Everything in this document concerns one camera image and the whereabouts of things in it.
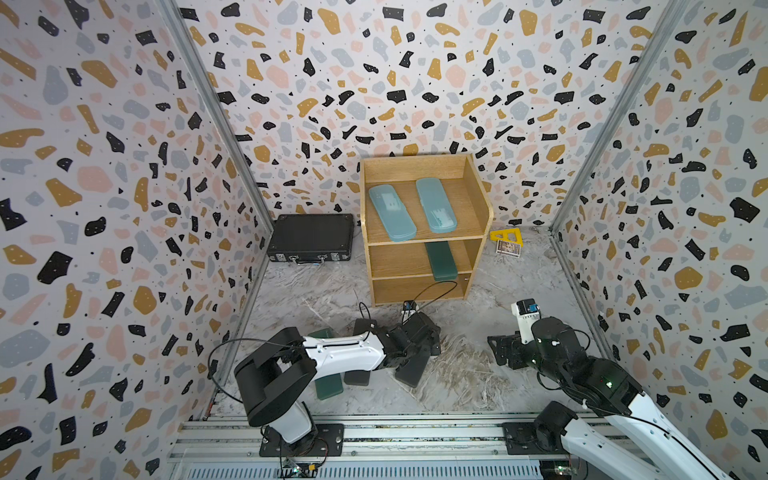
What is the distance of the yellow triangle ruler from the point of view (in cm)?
119

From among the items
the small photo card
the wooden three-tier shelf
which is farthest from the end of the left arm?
the small photo card

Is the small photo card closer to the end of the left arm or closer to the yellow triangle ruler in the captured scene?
the yellow triangle ruler

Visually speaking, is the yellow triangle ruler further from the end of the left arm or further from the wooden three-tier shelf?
the end of the left arm
